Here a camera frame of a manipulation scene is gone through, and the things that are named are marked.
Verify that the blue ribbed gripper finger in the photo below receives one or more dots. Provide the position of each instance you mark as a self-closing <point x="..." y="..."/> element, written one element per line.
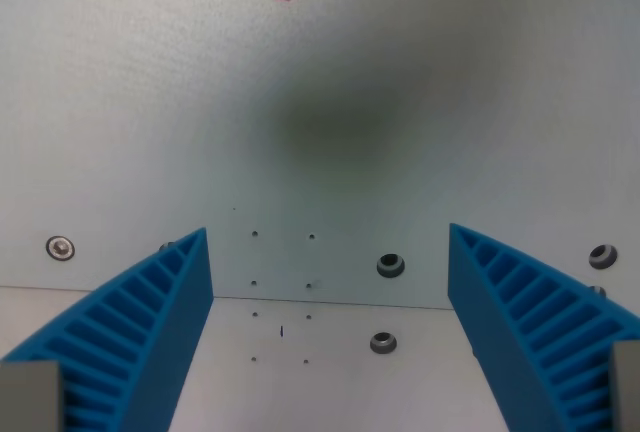
<point x="520" y="312"/>
<point x="150" y="312"/>

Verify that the dark countersunk bolt hole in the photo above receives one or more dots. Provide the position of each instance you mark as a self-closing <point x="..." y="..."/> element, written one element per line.
<point x="603" y="256"/>
<point x="390" y="265"/>
<point x="383" y="342"/>

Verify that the silver screw with washer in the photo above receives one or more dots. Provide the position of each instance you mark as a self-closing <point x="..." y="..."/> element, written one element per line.
<point x="60" y="248"/>

